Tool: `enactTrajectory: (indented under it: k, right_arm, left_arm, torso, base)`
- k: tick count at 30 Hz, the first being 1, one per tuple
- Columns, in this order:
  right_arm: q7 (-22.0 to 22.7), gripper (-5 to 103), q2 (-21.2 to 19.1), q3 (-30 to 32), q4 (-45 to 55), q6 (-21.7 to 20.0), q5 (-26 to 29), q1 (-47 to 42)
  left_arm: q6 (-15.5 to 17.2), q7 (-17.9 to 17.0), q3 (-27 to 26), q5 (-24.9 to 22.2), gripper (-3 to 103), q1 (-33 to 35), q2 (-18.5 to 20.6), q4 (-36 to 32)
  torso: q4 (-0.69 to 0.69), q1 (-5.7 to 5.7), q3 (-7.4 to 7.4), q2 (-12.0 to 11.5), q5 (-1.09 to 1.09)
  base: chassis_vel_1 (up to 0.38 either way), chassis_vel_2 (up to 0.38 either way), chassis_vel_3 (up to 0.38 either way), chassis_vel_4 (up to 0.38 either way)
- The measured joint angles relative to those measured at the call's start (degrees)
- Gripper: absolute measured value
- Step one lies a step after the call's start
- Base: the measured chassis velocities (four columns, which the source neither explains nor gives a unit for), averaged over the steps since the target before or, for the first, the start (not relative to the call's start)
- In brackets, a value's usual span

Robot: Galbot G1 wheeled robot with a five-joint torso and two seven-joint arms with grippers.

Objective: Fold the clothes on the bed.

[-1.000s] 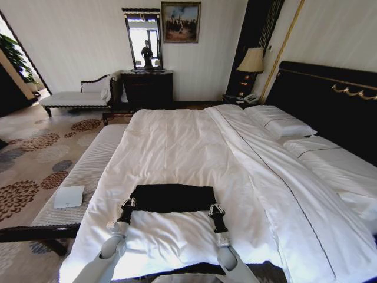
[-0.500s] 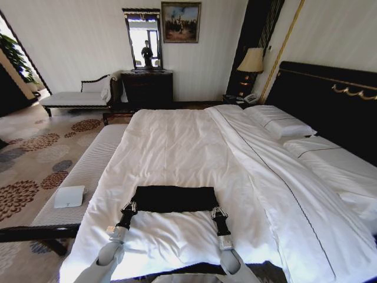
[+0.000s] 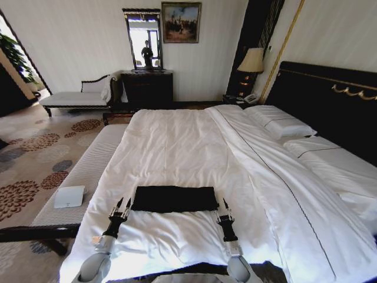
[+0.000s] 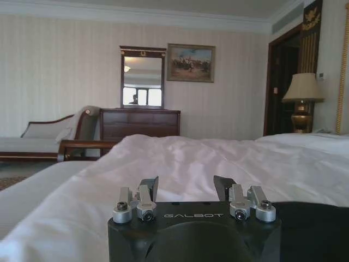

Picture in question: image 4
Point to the wooden chaise longue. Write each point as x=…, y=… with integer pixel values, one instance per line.
x=35, y=142

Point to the gold ornamented dark headboard panel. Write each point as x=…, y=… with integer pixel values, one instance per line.
x=310, y=41

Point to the framed landscape painting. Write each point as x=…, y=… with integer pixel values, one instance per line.
x=191, y=62

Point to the patterned carpet rug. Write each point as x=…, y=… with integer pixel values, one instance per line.
x=11, y=181

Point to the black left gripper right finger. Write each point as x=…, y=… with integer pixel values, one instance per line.
x=242, y=199

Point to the dark framed mirror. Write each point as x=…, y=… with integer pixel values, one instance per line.
x=142, y=77

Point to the dark wooden door frame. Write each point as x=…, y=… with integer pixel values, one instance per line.
x=275, y=87

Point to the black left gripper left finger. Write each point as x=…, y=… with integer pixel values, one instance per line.
x=144, y=197

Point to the gold table lamp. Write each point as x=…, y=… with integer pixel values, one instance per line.
x=302, y=95

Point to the white garment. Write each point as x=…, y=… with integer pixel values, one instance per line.
x=207, y=174

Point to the dark wooden dresser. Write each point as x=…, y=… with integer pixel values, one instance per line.
x=139, y=122

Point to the white throw cloth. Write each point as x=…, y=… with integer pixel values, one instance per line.
x=75, y=121

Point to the white wall thermostat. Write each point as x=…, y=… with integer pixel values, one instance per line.
x=320, y=75

